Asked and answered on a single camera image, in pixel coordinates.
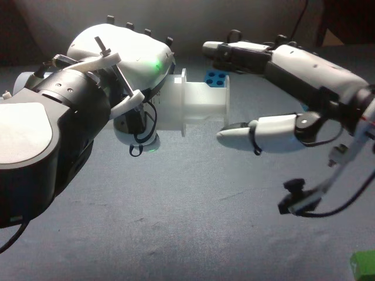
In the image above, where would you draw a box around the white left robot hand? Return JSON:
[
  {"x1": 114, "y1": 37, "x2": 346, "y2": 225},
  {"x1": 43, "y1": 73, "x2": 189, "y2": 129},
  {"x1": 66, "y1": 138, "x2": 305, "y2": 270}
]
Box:
[{"x1": 66, "y1": 14, "x2": 177, "y2": 157}]

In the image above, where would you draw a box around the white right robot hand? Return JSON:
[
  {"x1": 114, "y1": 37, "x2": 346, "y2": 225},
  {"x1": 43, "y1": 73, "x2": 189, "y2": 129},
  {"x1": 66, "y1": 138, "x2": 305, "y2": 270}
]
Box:
[{"x1": 202, "y1": 29, "x2": 373, "y2": 156}]

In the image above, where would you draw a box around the large clear plastic syringe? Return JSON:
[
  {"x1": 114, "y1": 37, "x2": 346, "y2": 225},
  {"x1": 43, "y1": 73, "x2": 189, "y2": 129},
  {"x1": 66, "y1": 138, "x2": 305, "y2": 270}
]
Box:
[{"x1": 13, "y1": 67, "x2": 231, "y2": 138}]

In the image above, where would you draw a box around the blue square four-hole block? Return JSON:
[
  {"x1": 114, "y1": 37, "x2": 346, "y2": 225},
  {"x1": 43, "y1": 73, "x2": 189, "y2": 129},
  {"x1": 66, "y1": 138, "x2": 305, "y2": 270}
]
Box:
[{"x1": 204, "y1": 69, "x2": 230, "y2": 88}]

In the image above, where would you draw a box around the grey table cloth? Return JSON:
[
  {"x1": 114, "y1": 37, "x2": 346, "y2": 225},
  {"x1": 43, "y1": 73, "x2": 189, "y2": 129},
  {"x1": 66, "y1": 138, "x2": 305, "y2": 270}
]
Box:
[{"x1": 0, "y1": 43, "x2": 375, "y2": 281}]

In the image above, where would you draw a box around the green cube block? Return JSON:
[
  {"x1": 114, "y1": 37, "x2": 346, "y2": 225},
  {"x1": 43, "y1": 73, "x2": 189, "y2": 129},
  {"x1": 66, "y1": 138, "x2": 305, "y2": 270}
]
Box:
[{"x1": 350, "y1": 250, "x2": 375, "y2": 281}]

